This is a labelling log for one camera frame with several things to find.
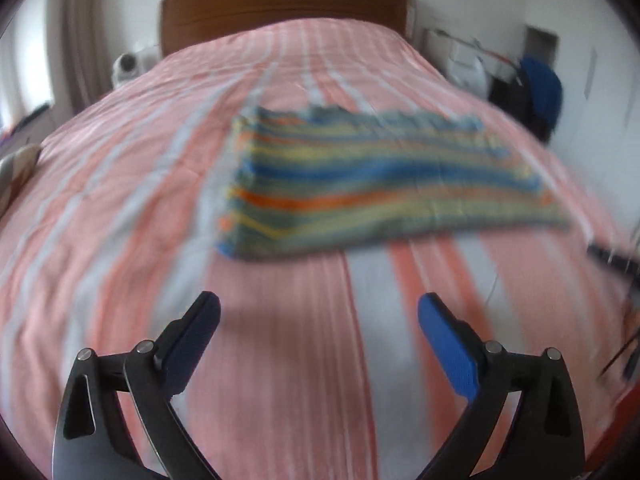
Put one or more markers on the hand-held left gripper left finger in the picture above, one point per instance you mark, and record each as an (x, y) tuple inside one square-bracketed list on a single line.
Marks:
[(192, 347)]

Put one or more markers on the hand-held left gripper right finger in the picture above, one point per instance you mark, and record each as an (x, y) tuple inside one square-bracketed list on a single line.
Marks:
[(450, 347)]

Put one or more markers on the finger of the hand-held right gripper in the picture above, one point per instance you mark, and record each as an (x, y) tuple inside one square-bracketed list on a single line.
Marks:
[(617, 259)]

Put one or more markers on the multicolour striped towel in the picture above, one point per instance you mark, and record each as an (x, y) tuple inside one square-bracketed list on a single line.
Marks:
[(380, 185)]

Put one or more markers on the clothes rack with blue garment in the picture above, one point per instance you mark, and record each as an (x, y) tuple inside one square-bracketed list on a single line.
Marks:
[(465, 45)]

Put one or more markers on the white wardrobe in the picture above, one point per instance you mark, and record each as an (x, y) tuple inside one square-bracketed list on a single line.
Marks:
[(600, 85)]

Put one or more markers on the bed with pink striped cover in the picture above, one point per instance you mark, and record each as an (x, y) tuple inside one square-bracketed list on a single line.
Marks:
[(125, 185)]

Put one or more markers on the blue cloth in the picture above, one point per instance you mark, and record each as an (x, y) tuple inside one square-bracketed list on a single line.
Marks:
[(542, 90)]

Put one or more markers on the black jacket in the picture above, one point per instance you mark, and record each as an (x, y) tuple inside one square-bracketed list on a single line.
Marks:
[(512, 102)]

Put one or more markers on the clear plastic bag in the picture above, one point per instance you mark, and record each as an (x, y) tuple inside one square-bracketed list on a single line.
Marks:
[(467, 72)]

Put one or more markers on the checkered pillow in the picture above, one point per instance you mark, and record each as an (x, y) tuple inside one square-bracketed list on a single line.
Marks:
[(17, 165)]

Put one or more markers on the white round device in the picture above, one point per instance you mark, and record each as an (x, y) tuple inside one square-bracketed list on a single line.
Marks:
[(125, 67)]

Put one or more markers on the window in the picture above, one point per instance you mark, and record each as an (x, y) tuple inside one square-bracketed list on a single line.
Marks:
[(27, 75)]

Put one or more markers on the beige curtain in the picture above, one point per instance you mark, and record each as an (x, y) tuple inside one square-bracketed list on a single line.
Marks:
[(82, 35)]

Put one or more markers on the wooden headboard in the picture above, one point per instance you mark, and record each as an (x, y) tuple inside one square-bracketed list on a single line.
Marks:
[(285, 10)]

